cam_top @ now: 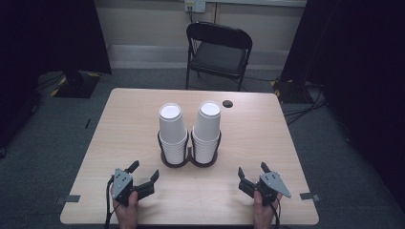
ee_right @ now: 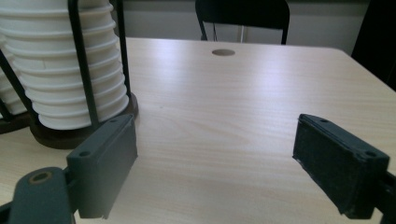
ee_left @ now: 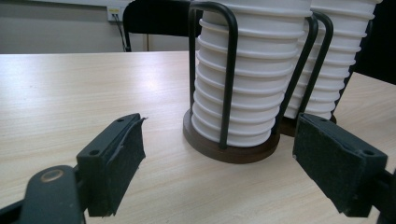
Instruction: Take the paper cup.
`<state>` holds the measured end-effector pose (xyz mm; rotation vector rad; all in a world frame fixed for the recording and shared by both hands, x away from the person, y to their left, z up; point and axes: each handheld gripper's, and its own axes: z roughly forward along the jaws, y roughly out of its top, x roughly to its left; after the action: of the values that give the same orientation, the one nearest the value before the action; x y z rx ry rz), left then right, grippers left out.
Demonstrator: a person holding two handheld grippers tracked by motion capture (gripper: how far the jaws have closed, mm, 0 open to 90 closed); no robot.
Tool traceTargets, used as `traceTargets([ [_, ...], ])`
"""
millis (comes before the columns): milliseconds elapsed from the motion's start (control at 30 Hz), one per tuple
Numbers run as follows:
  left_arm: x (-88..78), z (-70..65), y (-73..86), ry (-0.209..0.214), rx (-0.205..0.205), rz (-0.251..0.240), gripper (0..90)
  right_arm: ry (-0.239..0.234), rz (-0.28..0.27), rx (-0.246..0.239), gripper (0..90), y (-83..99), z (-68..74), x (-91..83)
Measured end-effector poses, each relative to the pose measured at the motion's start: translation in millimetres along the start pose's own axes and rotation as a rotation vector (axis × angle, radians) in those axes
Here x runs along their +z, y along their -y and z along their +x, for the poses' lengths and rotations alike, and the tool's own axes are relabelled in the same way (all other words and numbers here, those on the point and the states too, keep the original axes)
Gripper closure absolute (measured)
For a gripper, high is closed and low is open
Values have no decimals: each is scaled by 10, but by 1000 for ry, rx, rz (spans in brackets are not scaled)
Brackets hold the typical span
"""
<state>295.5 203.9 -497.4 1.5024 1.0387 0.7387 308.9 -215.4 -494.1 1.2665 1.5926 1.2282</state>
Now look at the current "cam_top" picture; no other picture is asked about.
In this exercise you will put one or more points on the black table grommet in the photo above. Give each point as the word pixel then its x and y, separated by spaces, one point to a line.
pixel 227 103

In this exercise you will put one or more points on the black folding chair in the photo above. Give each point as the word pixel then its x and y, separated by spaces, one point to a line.
pixel 219 57

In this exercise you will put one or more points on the stack of white paper cups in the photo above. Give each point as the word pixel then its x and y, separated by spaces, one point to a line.
pixel 207 133
pixel 172 133

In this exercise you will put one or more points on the grey tape strip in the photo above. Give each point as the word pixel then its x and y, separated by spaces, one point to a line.
pixel 310 196
pixel 68 199

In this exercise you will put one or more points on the black stand base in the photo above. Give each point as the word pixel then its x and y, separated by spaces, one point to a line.
pixel 76 86
pixel 291 92

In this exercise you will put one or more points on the black double cup holder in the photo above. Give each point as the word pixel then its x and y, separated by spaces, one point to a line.
pixel 190 159

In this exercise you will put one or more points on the person's left hand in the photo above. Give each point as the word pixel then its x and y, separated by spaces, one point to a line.
pixel 127 213

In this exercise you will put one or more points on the person's right hand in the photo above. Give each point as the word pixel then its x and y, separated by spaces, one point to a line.
pixel 264 214

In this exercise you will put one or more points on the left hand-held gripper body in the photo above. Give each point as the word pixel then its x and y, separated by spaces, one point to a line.
pixel 122 186

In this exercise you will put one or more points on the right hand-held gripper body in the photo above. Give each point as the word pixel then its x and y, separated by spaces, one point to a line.
pixel 270 187

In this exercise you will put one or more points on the white wall socket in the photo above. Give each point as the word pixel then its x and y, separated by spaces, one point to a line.
pixel 195 5

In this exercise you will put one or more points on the dark curtain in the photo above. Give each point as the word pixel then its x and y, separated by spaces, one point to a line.
pixel 47 35
pixel 356 63

